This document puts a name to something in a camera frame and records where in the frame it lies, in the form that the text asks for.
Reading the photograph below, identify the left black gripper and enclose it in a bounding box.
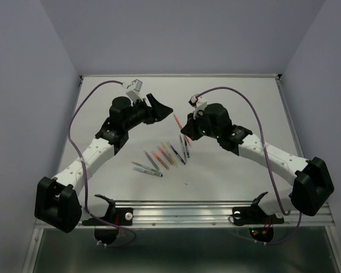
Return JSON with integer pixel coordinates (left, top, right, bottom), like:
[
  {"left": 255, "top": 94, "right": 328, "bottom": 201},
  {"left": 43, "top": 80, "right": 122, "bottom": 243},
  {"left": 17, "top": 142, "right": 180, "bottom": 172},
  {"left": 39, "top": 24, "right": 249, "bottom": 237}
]
[{"left": 123, "top": 93, "right": 173, "bottom": 131}]

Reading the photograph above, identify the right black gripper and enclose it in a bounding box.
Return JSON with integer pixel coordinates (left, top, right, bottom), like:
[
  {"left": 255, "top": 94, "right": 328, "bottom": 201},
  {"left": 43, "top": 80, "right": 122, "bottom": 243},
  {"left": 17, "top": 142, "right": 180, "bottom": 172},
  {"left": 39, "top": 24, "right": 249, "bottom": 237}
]
[{"left": 180, "top": 109, "right": 220, "bottom": 141}]

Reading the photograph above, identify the orange highlighter pen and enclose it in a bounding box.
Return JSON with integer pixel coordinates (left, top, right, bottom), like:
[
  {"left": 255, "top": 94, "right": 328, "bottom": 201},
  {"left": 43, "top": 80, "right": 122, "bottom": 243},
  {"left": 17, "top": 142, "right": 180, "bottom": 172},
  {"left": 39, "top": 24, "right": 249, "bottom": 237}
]
[{"left": 173, "top": 113, "right": 190, "bottom": 145}]

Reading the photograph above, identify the purple pen white label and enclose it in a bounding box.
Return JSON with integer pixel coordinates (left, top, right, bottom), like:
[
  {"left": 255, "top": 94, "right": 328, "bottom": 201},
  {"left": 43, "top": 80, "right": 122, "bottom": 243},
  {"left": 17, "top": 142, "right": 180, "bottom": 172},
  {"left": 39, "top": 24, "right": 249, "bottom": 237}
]
[{"left": 179, "top": 134, "right": 187, "bottom": 164}]

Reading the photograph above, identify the green gel pen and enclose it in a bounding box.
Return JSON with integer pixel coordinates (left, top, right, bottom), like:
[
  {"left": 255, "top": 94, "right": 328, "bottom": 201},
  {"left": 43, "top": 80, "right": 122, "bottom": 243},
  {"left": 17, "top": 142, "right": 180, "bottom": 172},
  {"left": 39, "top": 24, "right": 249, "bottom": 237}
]
[{"left": 183, "top": 135, "right": 190, "bottom": 159}]

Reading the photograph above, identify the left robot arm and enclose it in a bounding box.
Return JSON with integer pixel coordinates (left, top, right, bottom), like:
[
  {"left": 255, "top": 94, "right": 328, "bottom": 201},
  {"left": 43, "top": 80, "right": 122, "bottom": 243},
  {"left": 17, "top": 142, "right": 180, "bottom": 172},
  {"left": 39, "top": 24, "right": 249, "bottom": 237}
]
[{"left": 34, "top": 94, "right": 173, "bottom": 233}]

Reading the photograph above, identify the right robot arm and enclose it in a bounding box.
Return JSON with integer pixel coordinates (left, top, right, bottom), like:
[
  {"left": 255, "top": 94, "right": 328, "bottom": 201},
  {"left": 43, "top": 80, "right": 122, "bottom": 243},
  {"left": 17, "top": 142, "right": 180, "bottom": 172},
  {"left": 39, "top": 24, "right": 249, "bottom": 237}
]
[{"left": 181, "top": 104, "right": 334, "bottom": 222}]

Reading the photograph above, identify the dark purple gel pen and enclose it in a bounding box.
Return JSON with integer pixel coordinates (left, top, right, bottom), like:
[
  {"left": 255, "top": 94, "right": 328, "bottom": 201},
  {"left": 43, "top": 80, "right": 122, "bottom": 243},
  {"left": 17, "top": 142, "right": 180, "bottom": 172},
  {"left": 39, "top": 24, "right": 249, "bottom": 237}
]
[{"left": 170, "top": 145, "right": 186, "bottom": 165}]

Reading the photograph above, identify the yellow highlighter pen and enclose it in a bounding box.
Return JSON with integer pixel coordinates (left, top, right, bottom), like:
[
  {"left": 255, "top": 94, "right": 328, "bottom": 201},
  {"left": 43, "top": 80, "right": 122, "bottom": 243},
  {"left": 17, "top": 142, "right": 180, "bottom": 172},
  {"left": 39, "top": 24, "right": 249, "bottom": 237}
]
[{"left": 161, "top": 142, "right": 178, "bottom": 168}]

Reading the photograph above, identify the pink highlighter pen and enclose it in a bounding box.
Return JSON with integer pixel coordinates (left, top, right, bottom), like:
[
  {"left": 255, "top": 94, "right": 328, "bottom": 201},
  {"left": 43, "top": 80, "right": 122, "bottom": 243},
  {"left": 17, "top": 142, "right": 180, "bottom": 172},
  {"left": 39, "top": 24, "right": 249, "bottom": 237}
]
[{"left": 157, "top": 146, "right": 173, "bottom": 165}]

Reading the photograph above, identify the light purple pen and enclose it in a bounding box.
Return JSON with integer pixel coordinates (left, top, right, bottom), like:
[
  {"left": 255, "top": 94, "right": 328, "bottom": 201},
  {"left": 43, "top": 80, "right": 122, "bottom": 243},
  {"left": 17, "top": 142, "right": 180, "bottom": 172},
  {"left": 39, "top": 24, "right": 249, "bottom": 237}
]
[{"left": 143, "top": 150, "right": 160, "bottom": 171}]

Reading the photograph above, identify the green clear pen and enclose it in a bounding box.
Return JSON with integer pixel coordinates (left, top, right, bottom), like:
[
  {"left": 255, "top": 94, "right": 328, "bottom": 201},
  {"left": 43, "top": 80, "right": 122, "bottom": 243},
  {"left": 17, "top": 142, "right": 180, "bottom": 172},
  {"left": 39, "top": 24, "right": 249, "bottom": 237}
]
[{"left": 131, "top": 162, "right": 159, "bottom": 172}]

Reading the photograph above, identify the blue clear pen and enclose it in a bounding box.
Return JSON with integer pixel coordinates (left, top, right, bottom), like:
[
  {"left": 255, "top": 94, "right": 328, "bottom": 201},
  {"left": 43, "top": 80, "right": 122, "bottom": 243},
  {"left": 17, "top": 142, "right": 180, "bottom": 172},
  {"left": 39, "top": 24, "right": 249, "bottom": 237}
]
[{"left": 133, "top": 167, "right": 163, "bottom": 177}]

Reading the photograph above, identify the orange red highlighter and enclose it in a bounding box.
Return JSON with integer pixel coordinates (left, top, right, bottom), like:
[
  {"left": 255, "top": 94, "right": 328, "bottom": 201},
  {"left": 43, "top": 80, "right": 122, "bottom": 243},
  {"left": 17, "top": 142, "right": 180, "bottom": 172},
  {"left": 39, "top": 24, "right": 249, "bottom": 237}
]
[{"left": 152, "top": 151, "right": 169, "bottom": 170}]

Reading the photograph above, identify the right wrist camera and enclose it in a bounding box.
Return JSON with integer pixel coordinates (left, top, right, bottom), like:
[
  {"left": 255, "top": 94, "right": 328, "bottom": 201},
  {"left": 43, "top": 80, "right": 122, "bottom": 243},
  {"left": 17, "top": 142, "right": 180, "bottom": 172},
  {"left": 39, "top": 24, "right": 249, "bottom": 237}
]
[{"left": 189, "top": 95, "right": 207, "bottom": 119}]

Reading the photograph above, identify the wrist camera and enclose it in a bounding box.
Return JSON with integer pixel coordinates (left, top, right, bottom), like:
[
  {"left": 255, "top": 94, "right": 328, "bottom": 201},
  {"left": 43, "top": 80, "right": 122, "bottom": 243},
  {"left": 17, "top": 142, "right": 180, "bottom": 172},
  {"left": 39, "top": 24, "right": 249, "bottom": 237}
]
[
  {"left": 122, "top": 79, "right": 143, "bottom": 102},
  {"left": 189, "top": 95, "right": 207, "bottom": 119}
]

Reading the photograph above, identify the aluminium rail frame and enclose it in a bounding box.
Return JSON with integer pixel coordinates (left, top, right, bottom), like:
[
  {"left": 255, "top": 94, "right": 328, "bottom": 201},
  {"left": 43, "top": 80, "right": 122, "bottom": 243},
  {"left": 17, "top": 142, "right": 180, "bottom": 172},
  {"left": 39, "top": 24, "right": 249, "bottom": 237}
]
[{"left": 32, "top": 75, "right": 341, "bottom": 272}]

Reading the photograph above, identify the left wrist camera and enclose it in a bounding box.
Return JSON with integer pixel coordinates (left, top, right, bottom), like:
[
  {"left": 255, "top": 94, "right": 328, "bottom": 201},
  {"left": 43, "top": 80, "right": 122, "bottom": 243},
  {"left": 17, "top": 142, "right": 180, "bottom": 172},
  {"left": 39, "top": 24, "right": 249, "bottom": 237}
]
[{"left": 122, "top": 79, "right": 143, "bottom": 102}]

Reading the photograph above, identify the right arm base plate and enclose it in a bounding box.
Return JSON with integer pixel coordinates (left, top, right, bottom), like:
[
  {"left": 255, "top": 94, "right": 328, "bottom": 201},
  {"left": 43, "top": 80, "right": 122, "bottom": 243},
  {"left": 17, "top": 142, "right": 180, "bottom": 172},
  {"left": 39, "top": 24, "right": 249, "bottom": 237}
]
[{"left": 228, "top": 192, "right": 285, "bottom": 245}]

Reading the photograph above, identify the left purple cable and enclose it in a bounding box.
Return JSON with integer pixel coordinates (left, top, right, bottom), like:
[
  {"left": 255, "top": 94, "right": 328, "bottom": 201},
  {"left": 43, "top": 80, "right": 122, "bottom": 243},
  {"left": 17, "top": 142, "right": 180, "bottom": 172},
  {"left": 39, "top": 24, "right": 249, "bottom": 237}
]
[{"left": 68, "top": 80, "right": 138, "bottom": 247}]

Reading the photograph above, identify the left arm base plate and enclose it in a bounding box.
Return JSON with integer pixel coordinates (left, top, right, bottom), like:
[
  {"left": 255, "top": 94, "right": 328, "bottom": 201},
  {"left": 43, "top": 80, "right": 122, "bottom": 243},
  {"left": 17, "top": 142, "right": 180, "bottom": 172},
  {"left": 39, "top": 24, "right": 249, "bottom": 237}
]
[{"left": 82, "top": 194, "right": 138, "bottom": 248}]

